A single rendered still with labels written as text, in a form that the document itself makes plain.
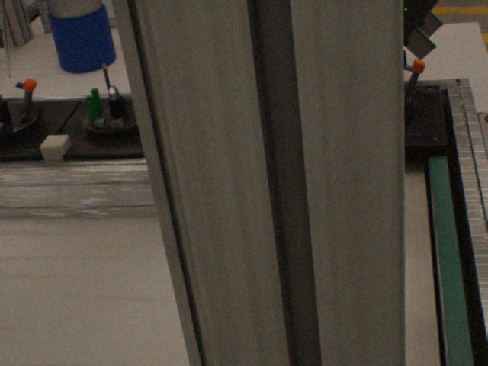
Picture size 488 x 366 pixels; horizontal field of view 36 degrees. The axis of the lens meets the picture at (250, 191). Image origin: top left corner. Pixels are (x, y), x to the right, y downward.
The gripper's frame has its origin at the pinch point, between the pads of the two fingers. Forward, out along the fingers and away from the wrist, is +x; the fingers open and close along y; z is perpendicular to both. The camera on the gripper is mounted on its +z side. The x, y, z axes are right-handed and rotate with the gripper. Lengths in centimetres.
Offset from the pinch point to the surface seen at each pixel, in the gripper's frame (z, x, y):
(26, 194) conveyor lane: 40, 52, 16
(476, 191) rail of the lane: -20.0, -0.3, 25.2
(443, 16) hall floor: -95, 65, -318
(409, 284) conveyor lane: -14.2, 9.5, 42.5
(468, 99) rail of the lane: -21.4, -1.4, -7.1
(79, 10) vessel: 56, 51, -54
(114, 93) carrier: 36.0, 33.1, 0.6
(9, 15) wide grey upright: 77, 76, -76
